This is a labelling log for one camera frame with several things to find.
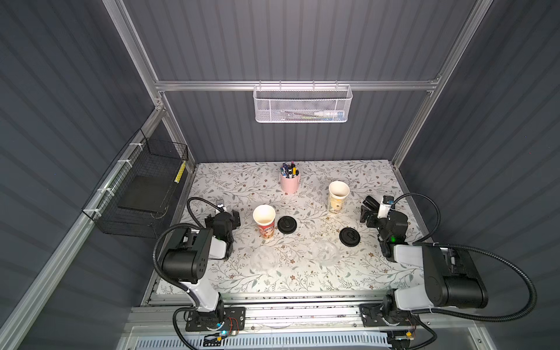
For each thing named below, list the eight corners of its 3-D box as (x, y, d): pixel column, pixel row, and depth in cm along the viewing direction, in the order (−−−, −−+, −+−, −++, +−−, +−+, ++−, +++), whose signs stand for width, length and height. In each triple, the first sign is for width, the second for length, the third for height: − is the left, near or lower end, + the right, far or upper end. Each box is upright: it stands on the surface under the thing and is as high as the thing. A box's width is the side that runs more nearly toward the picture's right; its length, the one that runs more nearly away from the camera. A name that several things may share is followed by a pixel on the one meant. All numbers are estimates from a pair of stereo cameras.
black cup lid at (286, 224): (277, 234, 96) (277, 231, 94) (277, 218, 101) (277, 216, 99) (296, 234, 96) (296, 231, 94) (295, 218, 101) (296, 216, 99)
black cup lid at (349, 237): (340, 246, 92) (341, 244, 90) (337, 229, 97) (338, 227, 95) (360, 246, 92) (362, 244, 90) (356, 229, 97) (357, 227, 95)
